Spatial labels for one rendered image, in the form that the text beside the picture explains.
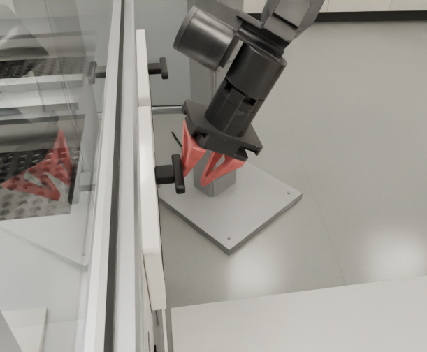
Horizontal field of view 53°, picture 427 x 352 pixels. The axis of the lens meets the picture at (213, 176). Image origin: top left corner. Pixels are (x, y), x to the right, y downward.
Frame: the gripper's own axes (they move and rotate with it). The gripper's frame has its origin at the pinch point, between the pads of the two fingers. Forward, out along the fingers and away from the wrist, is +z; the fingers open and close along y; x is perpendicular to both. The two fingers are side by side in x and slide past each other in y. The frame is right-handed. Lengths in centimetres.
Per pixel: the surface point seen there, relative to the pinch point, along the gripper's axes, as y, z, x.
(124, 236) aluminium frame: 13.0, -5.6, 20.2
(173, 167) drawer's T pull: 3.9, -1.5, 1.7
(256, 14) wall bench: -123, 24, -291
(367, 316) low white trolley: -22.9, 1.4, 18.3
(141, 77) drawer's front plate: 6.8, -2.1, -21.4
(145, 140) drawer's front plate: 7.6, -1.6, -2.7
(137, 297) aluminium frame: 12.3, -5.7, 26.3
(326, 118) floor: -125, 32, -143
